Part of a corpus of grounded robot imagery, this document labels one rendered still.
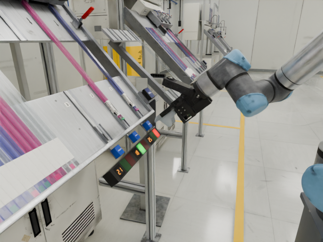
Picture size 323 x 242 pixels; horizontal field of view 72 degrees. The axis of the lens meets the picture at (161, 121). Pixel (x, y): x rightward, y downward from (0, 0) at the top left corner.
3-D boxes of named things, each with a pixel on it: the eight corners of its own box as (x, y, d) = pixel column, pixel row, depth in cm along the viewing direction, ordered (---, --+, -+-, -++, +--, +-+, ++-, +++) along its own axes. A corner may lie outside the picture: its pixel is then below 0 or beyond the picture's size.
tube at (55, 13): (136, 111, 84) (138, 109, 83) (134, 112, 82) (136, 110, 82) (48, 4, 81) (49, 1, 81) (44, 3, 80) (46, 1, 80)
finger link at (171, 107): (160, 119, 75) (180, 103, 71) (157, 115, 75) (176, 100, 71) (165, 114, 80) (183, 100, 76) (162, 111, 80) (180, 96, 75)
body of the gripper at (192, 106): (181, 125, 74) (211, 104, 69) (165, 105, 74) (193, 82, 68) (187, 118, 81) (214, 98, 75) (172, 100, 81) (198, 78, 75)
